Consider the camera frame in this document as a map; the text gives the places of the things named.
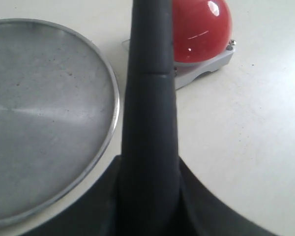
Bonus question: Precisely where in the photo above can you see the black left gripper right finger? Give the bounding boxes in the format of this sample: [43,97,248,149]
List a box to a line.
[179,159,274,236]

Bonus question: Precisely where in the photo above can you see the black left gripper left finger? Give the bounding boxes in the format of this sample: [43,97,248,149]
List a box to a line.
[22,154,123,236]

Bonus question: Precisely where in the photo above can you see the yellow black claw hammer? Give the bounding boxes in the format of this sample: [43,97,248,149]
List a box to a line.
[118,0,180,236]

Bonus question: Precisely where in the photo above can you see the red dome push button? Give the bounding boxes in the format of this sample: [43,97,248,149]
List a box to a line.
[124,0,235,89]

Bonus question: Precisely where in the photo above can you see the round metal plate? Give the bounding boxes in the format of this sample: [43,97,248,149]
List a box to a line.
[0,19,120,227]

